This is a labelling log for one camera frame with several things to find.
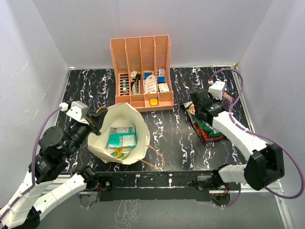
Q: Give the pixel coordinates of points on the blue box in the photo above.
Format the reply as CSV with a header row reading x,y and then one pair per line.
x,y
161,79

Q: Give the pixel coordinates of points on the black white stapler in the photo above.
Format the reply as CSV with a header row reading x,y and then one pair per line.
x,y
135,78

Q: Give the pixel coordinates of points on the black front mounting rail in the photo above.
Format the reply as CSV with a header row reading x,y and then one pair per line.
x,y
160,185

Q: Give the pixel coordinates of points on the small white card box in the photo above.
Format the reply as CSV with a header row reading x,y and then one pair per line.
x,y
163,87

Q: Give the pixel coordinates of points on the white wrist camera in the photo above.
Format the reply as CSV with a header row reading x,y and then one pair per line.
x,y
217,89
76,110

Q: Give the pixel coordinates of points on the orange fruit candy bag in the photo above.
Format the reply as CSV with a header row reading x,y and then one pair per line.
x,y
191,110

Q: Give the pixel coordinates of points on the teal white snack bag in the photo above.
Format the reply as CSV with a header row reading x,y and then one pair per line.
x,y
122,137

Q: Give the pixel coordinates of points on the green white glue stick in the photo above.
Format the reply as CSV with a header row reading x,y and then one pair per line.
x,y
124,87

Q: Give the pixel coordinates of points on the brown paper bag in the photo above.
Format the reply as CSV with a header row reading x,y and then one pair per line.
x,y
121,115

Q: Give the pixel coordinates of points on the light green snack packet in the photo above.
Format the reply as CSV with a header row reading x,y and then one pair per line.
x,y
119,154

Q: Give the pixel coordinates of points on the green chips bag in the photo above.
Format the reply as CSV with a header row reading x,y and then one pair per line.
x,y
207,128

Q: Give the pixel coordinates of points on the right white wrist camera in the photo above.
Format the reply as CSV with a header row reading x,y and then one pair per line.
x,y
217,89

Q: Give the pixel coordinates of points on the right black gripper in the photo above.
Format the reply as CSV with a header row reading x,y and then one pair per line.
x,y
209,96

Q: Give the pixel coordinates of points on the white label booklet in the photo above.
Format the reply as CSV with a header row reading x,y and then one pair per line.
x,y
150,85

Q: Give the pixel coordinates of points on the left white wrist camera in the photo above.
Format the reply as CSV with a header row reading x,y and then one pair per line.
x,y
76,110

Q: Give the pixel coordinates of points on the aluminium frame rail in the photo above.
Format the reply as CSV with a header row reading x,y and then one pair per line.
x,y
277,186

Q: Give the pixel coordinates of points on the red doritos bag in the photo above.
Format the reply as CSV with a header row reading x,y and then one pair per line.
x,y
204,136

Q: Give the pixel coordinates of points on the purple grape candy bag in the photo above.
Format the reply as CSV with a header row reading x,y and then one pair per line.
x,y
227,100

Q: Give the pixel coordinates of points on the brown kettle chips bag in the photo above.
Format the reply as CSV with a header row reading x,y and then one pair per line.
x,y
190,117

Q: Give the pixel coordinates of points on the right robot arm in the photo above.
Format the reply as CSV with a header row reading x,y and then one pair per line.
x,y
265,162

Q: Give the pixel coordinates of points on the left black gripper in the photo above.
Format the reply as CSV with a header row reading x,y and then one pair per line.
x,y
96,119

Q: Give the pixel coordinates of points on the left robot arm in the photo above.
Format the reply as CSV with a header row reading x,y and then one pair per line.
x,y
29,205

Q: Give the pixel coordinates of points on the pink plastic desk organizer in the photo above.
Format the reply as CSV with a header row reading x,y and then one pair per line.
x,y
147,55

